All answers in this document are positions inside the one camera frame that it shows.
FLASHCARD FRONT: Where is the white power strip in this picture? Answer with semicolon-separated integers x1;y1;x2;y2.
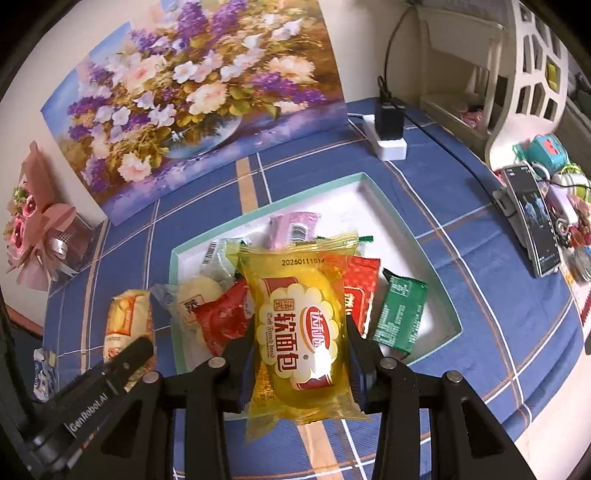
362;114;409;161

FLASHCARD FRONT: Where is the dark green snack packet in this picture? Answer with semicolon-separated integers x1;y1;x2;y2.
372;270;429;356

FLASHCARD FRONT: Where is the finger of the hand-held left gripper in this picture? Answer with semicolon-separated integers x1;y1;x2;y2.
25;337;155;468

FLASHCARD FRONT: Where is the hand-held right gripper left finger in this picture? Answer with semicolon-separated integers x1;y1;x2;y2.
69;318;257;480

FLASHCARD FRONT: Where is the yellow bread packet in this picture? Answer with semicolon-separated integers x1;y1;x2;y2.
238;233;370;441

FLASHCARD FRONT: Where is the pile of colourful trinkets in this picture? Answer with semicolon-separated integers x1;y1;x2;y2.
540;171;591;282

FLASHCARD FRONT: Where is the teal toy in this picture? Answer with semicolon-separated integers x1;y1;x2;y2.
526;134;571;174

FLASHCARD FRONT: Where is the clear packet with green edges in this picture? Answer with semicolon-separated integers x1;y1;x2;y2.
318;233;377;245

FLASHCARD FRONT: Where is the grey phone stand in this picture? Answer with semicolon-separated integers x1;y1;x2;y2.
492;187;529;245

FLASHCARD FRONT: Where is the smartphone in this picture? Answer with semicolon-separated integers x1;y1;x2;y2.
501;162;563;278

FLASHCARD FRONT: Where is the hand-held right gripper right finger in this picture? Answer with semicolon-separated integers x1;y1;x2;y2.
344;316;539;480

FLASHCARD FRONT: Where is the green speckled barcode packet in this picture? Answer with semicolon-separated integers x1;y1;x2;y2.
201;237;245;282

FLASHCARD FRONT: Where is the blue and white candy wrapper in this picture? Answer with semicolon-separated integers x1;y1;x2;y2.
32;348;58;402

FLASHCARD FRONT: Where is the flower painting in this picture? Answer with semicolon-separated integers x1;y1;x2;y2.
41;0;348;227

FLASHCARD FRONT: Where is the blue plaid sheet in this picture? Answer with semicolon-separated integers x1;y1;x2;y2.
44;97;585;480

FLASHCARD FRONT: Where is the pink snack packet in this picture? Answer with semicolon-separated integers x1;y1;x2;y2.
268;211;321;252

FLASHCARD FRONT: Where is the red patterned snack packet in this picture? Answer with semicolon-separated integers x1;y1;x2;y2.
344;256;382;337

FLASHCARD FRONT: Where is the small red snack packet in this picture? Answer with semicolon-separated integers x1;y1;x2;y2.
191;279;252;356

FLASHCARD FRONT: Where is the teal-rimmed white box tray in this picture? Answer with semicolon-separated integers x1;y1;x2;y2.
168;172;464;374

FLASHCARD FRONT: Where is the orange and white bread packet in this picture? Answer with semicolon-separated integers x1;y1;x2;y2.
102;288;157;388

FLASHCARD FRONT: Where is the pink flower bouquet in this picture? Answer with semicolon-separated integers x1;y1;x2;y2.
2;141;95;291

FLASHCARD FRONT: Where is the black charger adapter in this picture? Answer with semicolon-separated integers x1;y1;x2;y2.
374;102;404;140

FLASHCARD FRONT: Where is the white packet with orange picture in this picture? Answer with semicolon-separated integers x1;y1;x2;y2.
150;282;218;365

